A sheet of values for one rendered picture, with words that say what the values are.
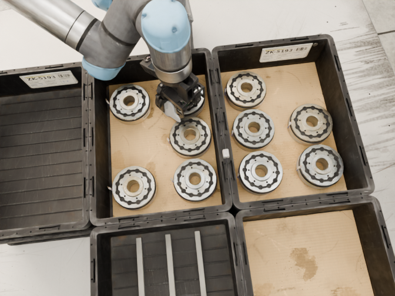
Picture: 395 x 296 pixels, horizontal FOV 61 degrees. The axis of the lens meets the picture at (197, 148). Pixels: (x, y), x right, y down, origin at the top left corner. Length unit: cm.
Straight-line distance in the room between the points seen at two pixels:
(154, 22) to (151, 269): 53
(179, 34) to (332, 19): 79
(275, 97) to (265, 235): 35
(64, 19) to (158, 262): 54
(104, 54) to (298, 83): 51
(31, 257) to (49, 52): 64
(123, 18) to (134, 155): 35
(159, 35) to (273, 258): 54
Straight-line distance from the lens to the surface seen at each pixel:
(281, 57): 93
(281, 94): 92
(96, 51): 69
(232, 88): 88
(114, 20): 66
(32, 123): 98
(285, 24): 121
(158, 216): 71
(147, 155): 85
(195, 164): 80
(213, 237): 81
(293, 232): 83
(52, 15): 70
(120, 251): 83
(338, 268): 85
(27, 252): 105
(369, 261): 86
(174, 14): 56
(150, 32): 55
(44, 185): 91
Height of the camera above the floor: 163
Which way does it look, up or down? 72 degrees down
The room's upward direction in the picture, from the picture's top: 6 degrees counter-clockwise
